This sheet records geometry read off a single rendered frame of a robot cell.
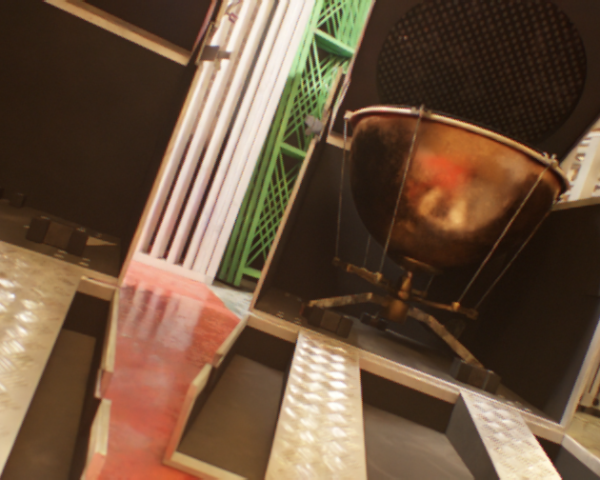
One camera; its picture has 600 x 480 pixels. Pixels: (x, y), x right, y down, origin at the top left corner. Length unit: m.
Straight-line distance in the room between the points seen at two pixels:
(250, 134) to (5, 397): 2.68
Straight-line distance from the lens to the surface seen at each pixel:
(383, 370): 1.72
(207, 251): 3.30
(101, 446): 0.64
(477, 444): 1.56
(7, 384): 0.91
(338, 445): 1.18
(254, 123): 3.38
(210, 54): 1.46
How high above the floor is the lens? 0.40
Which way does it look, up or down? level
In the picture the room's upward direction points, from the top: 21 degrees clockwise
